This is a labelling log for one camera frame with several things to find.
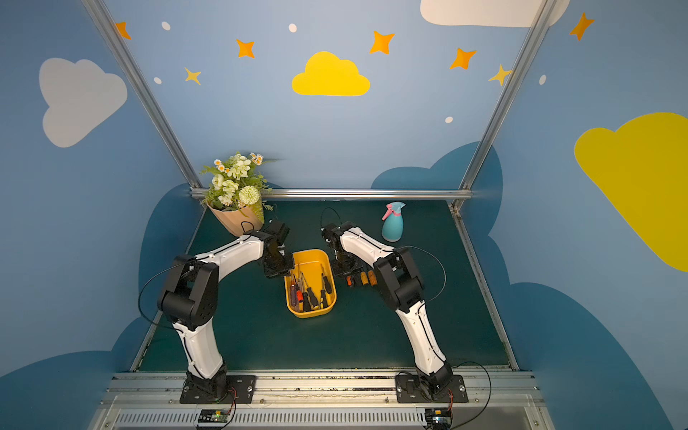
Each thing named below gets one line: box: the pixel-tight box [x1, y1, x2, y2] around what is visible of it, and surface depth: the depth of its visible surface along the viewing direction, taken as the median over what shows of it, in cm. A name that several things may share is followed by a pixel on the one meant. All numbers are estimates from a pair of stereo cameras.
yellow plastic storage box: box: [283, 249, 338, 319], surface depth 96 cm
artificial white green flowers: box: [200, 152, 277, 224], surface depth 90 cm
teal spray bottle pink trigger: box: [381, 201, 407, 243], surface depth 103 cm
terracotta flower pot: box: [206, 202, 264, 237], surface depth 100 cm
